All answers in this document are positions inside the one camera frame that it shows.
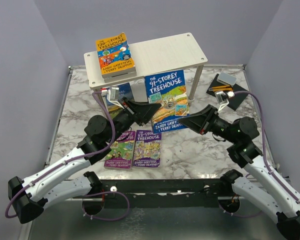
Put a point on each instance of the yellow 130-Storey Treehouse book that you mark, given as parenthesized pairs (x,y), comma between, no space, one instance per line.
(114,53)

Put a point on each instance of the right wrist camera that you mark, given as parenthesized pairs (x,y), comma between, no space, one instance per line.
(223,98)

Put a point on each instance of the grey white box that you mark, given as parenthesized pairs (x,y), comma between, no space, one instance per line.
(226,79)

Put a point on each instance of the Little Women book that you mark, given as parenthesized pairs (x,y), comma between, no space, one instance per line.
(114,73)

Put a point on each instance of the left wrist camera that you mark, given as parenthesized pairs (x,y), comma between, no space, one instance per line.
(111,95)

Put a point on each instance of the blue treehouse book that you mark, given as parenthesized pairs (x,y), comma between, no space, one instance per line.
(169,90)

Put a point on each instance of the white two-tier shelf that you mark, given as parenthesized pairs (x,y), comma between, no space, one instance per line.
(165,54)

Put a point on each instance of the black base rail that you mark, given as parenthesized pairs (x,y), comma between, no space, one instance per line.
(172,193)

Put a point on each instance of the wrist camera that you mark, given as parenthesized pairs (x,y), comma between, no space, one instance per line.
(223,98)
(111,95)

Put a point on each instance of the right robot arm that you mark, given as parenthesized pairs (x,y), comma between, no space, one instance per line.
(277,199)

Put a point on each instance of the Animal Farm book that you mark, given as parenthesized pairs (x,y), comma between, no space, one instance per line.
(124,91)

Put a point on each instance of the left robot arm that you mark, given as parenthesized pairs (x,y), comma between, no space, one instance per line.
(30,196)

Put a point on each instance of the large black mat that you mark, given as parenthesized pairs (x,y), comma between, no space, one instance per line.
(215,83)

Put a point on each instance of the small black mat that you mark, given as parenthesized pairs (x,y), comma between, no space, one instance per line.
(237,99)

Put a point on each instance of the purple 52-Storey Treehouse book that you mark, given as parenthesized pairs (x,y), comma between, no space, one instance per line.
(147,149)

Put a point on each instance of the purple green treehouse book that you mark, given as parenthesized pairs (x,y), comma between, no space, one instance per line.
(121,154)

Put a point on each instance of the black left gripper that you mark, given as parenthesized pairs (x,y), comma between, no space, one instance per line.
(141,112)

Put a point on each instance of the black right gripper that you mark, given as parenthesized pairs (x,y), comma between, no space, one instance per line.
(202,121)

